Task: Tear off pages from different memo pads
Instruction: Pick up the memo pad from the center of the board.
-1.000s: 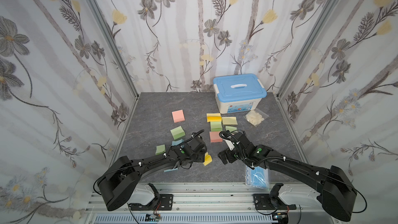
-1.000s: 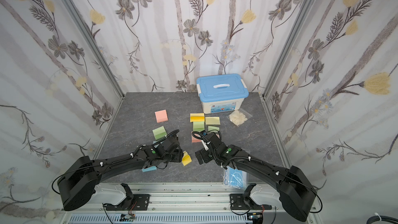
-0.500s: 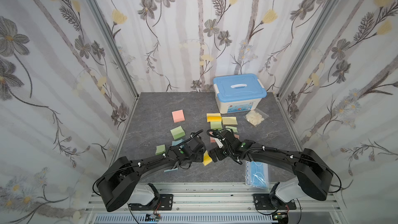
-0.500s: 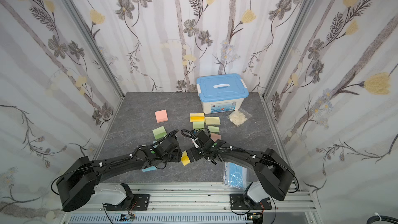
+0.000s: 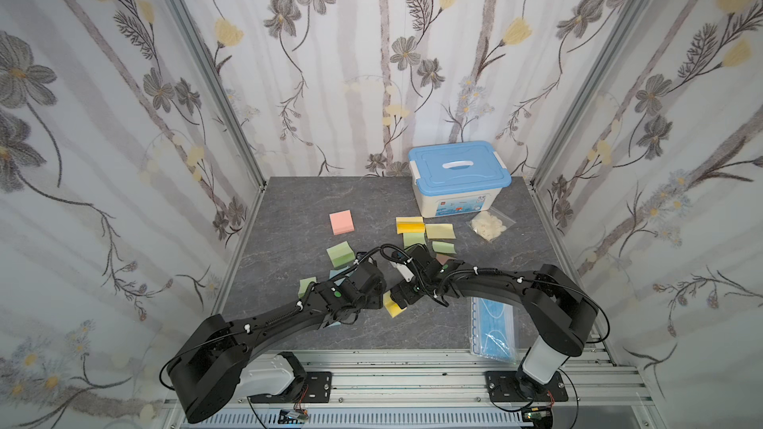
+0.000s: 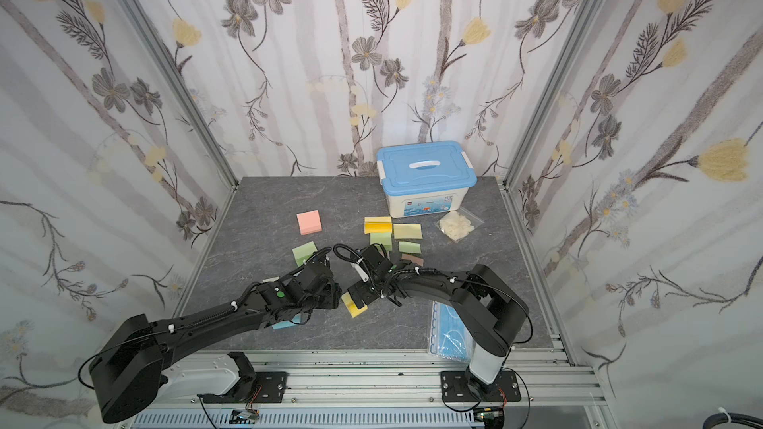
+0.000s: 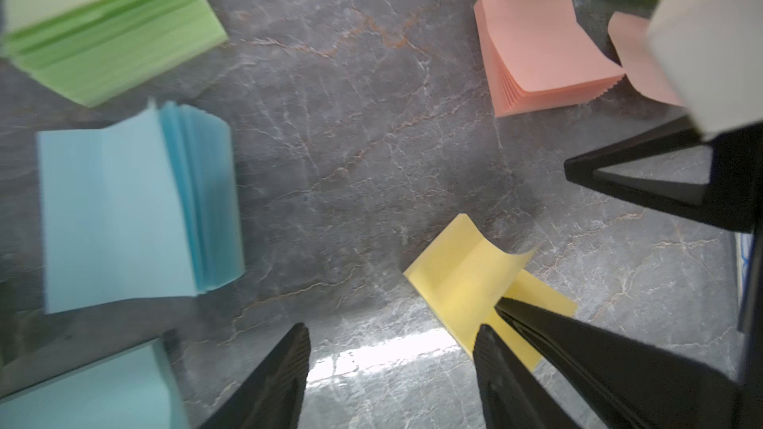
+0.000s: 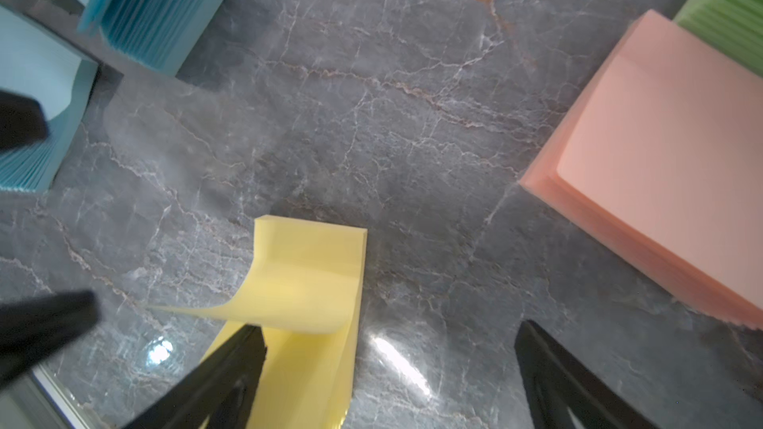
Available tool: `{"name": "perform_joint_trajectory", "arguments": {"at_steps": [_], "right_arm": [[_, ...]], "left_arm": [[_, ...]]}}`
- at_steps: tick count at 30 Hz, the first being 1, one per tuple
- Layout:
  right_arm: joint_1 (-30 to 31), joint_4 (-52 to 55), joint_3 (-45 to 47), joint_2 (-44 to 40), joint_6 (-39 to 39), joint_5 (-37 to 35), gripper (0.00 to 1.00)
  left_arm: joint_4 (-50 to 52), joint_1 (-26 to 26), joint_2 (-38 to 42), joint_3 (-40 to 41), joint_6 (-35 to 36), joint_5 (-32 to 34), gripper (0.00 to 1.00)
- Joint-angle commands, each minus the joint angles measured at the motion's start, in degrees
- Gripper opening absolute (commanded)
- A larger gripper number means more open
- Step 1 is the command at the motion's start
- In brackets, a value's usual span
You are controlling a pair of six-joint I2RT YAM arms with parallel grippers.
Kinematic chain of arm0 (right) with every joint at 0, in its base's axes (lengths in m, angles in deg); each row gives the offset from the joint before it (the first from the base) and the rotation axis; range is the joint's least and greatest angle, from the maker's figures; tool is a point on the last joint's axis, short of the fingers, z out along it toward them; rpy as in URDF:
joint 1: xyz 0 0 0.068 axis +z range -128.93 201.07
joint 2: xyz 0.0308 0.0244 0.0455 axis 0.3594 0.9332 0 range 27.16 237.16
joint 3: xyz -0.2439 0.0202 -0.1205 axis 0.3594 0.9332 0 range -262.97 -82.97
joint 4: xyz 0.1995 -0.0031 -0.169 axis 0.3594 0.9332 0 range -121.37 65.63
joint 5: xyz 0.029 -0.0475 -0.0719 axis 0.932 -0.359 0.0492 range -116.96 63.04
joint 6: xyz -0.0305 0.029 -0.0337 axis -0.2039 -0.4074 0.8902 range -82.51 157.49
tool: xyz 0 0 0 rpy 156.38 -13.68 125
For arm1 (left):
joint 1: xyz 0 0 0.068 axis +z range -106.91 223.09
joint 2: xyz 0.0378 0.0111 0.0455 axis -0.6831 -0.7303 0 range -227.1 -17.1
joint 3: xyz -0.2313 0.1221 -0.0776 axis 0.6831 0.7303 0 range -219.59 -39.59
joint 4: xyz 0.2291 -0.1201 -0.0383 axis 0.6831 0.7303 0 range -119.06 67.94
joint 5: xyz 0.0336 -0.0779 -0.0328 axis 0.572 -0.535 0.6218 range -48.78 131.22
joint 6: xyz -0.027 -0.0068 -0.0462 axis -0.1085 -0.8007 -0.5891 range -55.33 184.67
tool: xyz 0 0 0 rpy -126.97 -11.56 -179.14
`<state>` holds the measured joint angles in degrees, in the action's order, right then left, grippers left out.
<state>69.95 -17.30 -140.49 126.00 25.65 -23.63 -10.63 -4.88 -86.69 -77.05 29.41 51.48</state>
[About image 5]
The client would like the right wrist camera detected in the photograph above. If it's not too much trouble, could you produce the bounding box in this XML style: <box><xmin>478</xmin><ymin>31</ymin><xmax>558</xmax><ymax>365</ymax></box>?
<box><xmin>391</xmin><ymin>261</ymin><xmax>414</xmax><ymax>282</ymax></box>

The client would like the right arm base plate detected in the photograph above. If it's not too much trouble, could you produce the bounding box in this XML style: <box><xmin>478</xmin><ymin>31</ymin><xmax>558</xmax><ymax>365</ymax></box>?
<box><xmin>484</xmin><ymin>371</ymin><xmax>569</xmax><ymax>404</ymax></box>

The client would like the small circuit board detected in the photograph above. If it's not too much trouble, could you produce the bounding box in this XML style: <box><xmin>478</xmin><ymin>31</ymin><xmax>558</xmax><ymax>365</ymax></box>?
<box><xmin>277</xmin><ymin>409</ymin><xmax>309</xmax><ymax>424</ymax></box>

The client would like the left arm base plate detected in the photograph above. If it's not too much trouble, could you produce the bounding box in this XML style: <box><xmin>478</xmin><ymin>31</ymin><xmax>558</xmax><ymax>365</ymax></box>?
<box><xmin>248</xmin><ymin>371</ymin><xmax>333</xmax><ymax>404</ymax></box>

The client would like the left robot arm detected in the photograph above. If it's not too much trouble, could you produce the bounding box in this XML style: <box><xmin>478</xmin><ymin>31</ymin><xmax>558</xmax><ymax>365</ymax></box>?
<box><xmin>167</xmin><ymin>261</ymin><xmax>387</xmax><ymax>423</ymax></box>

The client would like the blue memo pad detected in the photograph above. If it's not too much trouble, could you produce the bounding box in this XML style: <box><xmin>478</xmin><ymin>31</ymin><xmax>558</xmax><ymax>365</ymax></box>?
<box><xmin>329</xmin><ymin>267</ymin><xmax>349</xmax><ymax>285</ymax></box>

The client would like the small green memo pad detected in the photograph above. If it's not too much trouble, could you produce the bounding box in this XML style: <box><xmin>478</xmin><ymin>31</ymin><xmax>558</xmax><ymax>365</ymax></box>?
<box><xmin>298</xmin><ymin>277</ymin><xmax>317</xmax><ymax>298</ymax></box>

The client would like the yellow memo pad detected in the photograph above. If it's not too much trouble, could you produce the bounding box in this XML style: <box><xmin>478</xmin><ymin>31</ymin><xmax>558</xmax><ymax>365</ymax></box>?
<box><xmin>383</xmin><ymin>292</ymin><xmax>405</xmax><ymax>318</ymax></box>
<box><xmin>395</xmin><ymin>216</ymin><xmax>425</xmax><ymax>234</ymax></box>

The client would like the pink memo pad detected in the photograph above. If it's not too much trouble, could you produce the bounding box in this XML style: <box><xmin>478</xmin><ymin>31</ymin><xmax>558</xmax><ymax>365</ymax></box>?
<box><xmin>329</xmin><ymin>210</ymin><xmax>355</xmax><ymax>236</ymax></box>

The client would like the torn yellow memo page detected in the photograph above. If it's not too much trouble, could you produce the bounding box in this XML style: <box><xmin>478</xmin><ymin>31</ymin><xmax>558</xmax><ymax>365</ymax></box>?
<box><xmin>425</xmin><ymin>224</ymin><xmax>456</xmax><ymax>240</ymax></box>

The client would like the bag of blue face masks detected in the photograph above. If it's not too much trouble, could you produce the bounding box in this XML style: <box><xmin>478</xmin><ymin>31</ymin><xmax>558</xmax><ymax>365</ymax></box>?
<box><xmin>470</xmin><ymin>298</ymin><xmax>518</xmax><ymax>363</ymax></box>

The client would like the torn green memo page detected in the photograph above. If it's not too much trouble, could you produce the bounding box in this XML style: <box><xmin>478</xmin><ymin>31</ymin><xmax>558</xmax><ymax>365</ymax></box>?
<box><xmin>431</xmin><ymin>240</ymin><xmax>456</xmax><ymax>255</ymax></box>

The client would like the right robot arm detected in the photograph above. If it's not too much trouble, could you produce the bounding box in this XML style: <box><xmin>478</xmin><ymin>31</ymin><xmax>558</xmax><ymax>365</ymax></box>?
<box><xmin>383</xmin><ymin>244</ymin><xmax>603</xmax><ymax>399</ymax></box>

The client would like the white storage box blue lid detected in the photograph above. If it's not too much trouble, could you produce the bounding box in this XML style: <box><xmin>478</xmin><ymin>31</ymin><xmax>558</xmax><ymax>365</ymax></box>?
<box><xmin>409</xmin><ymin>141</ymin><xmax>512</xmax><ymax>218</ymax></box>

